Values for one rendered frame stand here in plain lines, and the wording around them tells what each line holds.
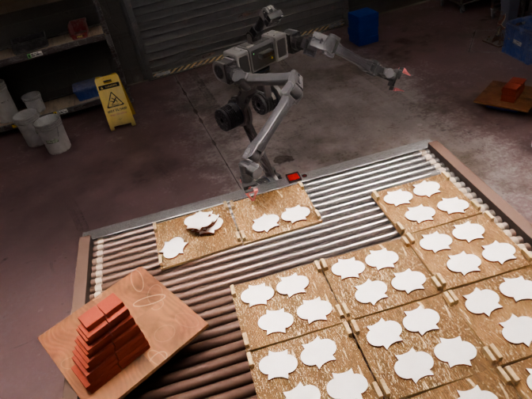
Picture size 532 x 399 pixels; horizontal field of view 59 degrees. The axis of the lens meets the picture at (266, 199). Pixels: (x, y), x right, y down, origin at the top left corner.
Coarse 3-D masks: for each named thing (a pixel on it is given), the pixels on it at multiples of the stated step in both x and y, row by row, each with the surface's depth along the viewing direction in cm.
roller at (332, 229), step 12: (468, 192) 241; (372, 216) 236; (384, 216) 236; (324, 228) 234; (336, 228) 233; (288, 240) 231; (300, 240) 231; (240, 252) 230; (252, 252) 229; (264, 252) 230; (204, 264) 227; (216, 264) 227; (156, 276) 225; (168, 276) 224
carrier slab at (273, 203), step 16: (272, 192) 260; (288, 192) 258; (304, 192) 256; (240, 208) 254; (256, 208) 252; (272, 208) 250; (240, 224) 243; (288, 224) 238; (304, 224) 236; (256, 240) 233
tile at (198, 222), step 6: (192, 216) 243; (198, 216) 243; (204, 216) 242; (186, 222) 240; (192, 222) 239; (198, 222) 239; (204, 222) 238; (210, 222) 237; (192, 228) 236; (198, 228) 235
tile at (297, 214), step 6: (288, 210) 245; (294, 210) 244; (300, 210) 243; (306, 210) 243; (282, 216) 242; (288, 216) 241; (294, 216) 240; (300, 216) 239; (306, 216) 240; (294, 222) 238
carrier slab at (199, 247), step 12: (228, 216) 250; (168, 228) 250; (180, 228) 248; (228, 228) 242; (156, 240) 243; (168, 240) 242; (192, 240) 239; (204, 240) 238; (216, 240) 236; (228, 240) 235; (192, 252) 232; (204, 252) 231; (216, 252) 231; (168, 264) 228; (180, 264) 228
